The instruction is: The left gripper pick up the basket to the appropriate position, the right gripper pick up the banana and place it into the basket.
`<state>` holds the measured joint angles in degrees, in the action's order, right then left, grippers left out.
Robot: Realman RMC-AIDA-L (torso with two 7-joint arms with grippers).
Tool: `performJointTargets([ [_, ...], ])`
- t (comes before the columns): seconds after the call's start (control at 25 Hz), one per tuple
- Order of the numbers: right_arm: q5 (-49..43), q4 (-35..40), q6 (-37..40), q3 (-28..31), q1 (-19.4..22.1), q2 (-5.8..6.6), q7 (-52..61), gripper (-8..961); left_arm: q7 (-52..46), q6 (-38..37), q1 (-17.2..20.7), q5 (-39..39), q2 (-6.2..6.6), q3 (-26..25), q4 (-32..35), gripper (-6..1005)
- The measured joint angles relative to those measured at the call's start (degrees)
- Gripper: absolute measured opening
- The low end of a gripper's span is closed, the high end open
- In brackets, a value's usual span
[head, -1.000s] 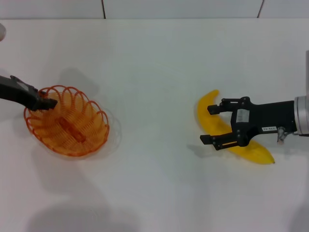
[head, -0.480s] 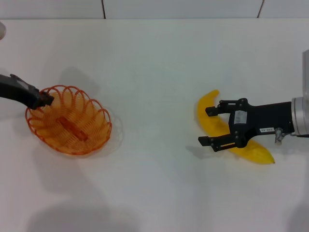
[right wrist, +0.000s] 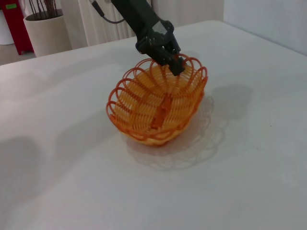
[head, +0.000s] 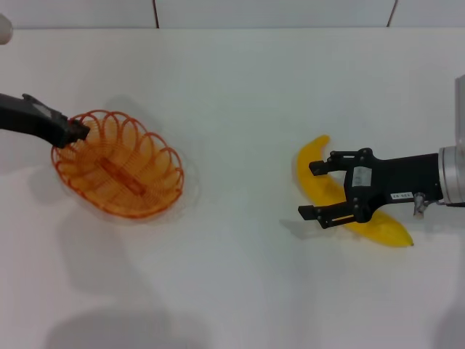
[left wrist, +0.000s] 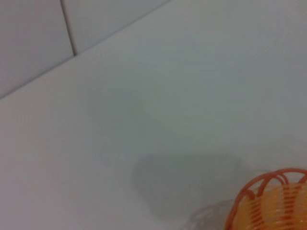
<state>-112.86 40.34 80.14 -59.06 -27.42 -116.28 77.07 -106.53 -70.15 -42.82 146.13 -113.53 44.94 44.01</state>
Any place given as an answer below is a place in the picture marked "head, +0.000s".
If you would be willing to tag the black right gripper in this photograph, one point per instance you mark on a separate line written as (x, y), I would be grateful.
(399, 178)

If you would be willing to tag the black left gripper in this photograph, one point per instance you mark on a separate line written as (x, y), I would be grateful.
(32, 120)

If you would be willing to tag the orange woven plastic basket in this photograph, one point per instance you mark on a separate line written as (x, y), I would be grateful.
(120, 174)

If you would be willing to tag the yellow banana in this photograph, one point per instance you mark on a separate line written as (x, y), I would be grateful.
(388, 232)

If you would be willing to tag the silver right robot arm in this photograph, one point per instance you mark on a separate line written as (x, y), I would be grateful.
(452, 174)

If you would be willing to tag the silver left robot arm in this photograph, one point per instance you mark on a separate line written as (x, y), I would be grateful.
(4, 29)

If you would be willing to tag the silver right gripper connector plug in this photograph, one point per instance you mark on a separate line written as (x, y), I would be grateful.
(420, 205)

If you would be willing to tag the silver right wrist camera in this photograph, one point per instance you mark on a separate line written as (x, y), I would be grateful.
(460, 109)

